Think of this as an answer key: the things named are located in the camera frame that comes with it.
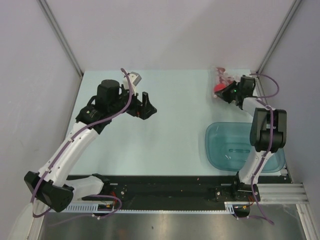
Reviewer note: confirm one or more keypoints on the red fake food ball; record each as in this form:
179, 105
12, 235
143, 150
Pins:
219, 87

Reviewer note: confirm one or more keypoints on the right aluminium corner post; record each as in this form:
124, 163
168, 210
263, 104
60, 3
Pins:
279, 34

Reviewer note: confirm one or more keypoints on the white slotted cable duct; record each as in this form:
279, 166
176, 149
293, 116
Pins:
90, 207

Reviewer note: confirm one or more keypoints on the aluminium corner post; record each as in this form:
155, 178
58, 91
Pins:
49, 15
279, 34

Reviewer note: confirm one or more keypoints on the clear zip top bag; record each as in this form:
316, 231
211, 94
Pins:
224, 76

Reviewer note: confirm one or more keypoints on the aluminium front frame rail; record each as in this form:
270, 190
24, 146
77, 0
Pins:
267, 193

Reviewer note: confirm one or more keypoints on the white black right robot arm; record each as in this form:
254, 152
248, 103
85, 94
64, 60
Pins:
268, 131

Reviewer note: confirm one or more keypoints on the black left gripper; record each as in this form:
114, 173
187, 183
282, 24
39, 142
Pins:
146, 108

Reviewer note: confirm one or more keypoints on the teal translucent plastic container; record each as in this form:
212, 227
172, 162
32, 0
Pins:
227, 145

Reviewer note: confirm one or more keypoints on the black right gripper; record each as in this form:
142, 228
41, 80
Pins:
223, 93

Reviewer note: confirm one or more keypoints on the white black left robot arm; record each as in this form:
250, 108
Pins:
88, 125

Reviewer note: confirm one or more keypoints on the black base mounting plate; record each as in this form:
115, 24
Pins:
217, 188

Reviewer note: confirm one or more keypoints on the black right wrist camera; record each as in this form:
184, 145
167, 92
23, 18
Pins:
247, 86

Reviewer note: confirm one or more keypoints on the left aluminium corner post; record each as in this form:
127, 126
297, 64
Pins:
49, 15

